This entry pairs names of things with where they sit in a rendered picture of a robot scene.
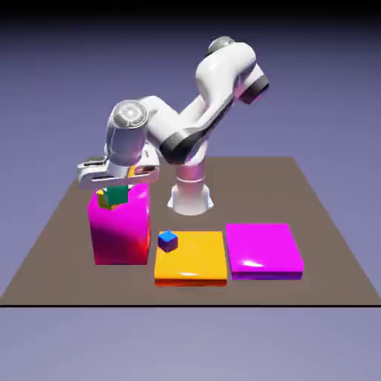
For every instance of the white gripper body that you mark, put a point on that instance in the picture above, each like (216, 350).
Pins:
(98, 175)

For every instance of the small yellow cube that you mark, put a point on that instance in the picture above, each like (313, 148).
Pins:
(102, 201)

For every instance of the small blue cube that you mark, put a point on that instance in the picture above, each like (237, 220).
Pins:
(167, 240)

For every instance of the tall magenta box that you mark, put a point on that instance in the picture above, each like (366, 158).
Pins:
(120, 232)

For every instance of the small green cube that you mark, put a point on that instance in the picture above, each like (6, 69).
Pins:
(117, 195)

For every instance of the large orange box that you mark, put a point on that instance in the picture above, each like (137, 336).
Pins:
(190, 256)

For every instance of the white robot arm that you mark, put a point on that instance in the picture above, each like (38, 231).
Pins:
(190, 125)

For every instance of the flat magenta box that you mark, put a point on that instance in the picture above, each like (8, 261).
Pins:
(262, 250)

